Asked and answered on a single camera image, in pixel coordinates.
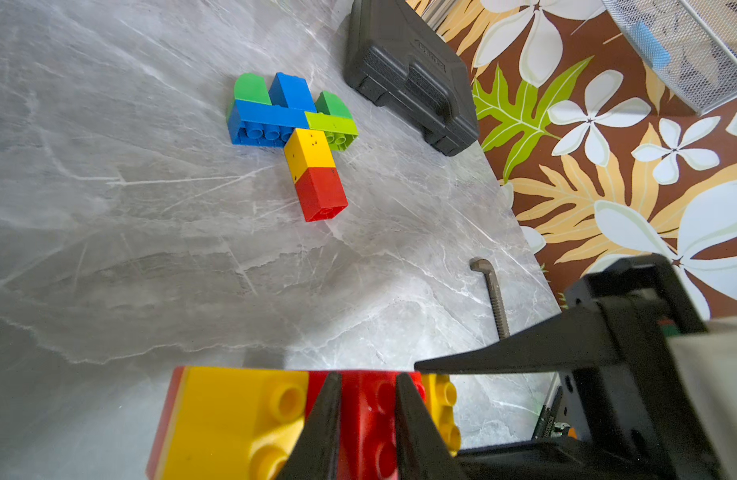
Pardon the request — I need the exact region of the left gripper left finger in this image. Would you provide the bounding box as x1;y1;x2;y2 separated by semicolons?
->
276;372;342;480

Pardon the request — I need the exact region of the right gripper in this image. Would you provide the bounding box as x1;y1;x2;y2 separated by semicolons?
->
415;255;726;479

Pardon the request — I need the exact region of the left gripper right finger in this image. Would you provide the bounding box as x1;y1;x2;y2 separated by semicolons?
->
395;373;467;480

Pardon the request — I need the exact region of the yellow square brick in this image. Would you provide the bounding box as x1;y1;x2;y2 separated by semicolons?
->
146;366;308;479
284;128;336;183
423;374;462;456

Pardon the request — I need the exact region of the red long brick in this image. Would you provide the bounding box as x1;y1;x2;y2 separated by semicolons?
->
144;367;429;480

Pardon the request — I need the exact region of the red square brick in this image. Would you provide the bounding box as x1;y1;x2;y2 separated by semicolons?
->
294;167;348;222

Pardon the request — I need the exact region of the lime green long brick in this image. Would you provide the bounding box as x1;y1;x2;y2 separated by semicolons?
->
306;111;358;152

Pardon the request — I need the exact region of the dark blue long brick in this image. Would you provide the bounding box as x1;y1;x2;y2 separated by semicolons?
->
226;100;310;148

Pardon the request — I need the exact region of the green square brick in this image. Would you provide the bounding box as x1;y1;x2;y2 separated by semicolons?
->
232;73;272;105
314;91;352;120

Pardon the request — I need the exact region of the blue square brick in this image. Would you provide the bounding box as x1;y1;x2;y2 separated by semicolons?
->
268;72;316;113

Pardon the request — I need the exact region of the grey metal file tool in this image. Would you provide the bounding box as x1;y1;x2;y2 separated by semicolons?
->
470;258;510;340

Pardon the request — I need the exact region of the blue object in basket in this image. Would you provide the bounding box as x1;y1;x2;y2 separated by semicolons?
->
630;22;672;70

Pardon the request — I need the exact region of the black plastic tool case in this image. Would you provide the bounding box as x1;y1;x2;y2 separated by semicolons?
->
344;0;480;156

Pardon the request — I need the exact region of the white wire basket right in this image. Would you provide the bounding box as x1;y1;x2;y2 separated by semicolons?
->
604;0;737;115

